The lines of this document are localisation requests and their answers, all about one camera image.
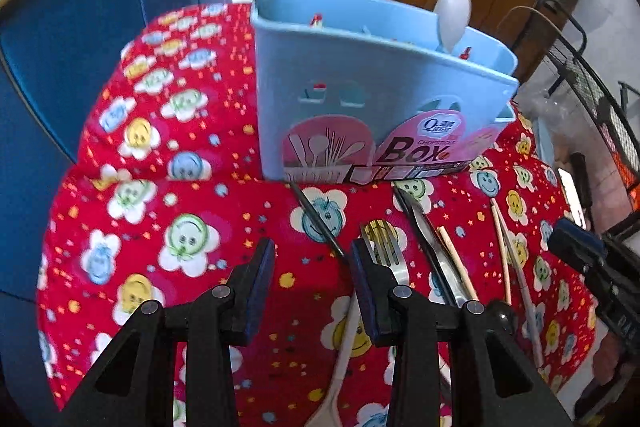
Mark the red smiley flower tablecloth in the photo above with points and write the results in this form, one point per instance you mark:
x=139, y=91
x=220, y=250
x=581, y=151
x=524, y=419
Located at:
x=200, y=157

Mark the wooden chopstick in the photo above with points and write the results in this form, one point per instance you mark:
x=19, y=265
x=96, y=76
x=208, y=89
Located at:
x=457, y=264
x=501, y=252

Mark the smartphone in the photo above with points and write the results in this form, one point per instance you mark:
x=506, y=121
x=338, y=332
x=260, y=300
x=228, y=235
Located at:
x=570, y=194

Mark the metal tongs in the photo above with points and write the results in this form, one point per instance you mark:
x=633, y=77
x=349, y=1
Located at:
x=432, y=252

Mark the metal fork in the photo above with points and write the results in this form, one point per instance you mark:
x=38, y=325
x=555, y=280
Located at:
x=392, y=257

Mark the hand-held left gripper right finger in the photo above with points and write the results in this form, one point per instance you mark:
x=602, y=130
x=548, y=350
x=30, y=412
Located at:
x=365, y=297

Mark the person's right hand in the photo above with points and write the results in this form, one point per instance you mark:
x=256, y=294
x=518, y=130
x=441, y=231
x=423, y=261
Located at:
x=610, y=357

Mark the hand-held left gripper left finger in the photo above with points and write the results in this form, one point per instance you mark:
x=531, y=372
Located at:
x=260, y=287

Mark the light blue utensil box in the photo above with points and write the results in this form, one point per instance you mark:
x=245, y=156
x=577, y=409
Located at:
x=325, y=57

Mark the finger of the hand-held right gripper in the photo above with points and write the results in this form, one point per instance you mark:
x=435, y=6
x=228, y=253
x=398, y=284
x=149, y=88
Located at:
x=572, y=239

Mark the pale chopstick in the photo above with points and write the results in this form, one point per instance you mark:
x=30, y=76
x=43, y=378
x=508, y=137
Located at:
x=525, y=302

